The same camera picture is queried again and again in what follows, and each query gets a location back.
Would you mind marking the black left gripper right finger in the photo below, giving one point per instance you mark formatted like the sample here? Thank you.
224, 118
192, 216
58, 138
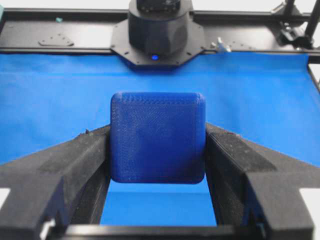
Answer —
252, 186

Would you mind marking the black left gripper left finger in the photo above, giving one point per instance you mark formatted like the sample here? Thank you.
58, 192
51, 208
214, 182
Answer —
64, 184

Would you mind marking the blue block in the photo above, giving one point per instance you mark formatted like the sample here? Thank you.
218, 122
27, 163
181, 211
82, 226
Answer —
157, 137

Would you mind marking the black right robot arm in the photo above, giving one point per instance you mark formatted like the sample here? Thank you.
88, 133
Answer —
158, 33

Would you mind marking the blue table cloth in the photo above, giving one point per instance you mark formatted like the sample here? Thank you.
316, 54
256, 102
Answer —
270, 100

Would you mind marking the black aluminium table frame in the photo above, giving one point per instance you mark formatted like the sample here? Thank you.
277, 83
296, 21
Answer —
75, 31

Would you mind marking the black camera stand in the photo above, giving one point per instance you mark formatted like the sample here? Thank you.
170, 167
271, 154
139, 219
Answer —
291, 33

